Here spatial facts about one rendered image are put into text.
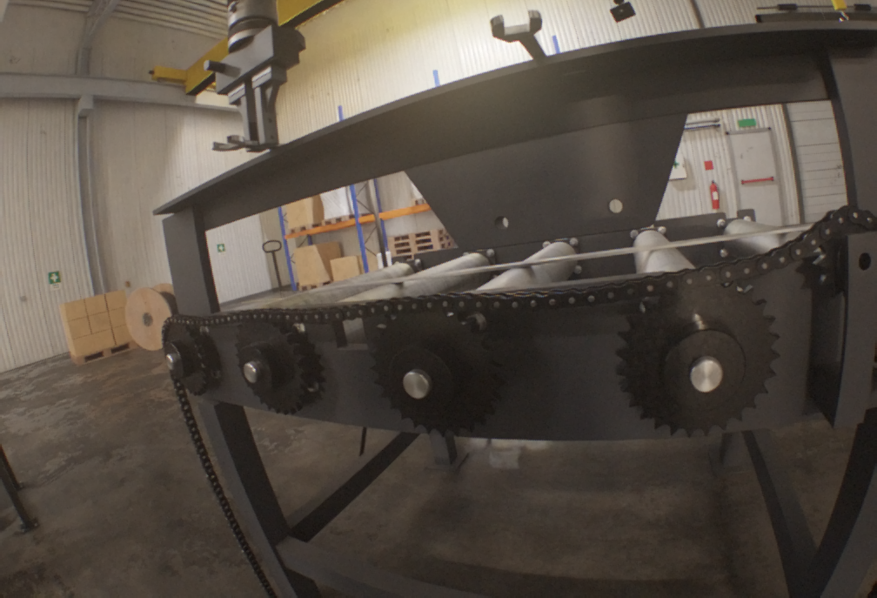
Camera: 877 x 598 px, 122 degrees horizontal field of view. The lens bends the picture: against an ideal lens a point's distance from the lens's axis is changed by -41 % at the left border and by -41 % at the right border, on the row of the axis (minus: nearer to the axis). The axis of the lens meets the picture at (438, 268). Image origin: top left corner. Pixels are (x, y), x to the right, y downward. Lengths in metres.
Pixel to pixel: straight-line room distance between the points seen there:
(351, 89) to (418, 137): 11.83
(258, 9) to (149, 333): 6.63
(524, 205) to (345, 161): 0.26
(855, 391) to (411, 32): 11.65
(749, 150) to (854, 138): 9.42
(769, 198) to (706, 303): 9.62
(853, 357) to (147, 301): 7.02
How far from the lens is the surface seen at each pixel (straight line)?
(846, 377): 0.47
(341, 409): 0.67
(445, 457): 1.85
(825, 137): 10.75
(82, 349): 7.68
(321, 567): 1.03
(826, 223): 0.44
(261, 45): 0.57
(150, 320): 6.97
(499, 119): 0.49
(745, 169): 9.85
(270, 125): 0.56
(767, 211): 10.00
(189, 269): 0.91
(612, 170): 0.46
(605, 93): 0.48
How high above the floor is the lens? 1.02
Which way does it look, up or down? 6 degrees down
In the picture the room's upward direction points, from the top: 10 degrees counter-clockwise
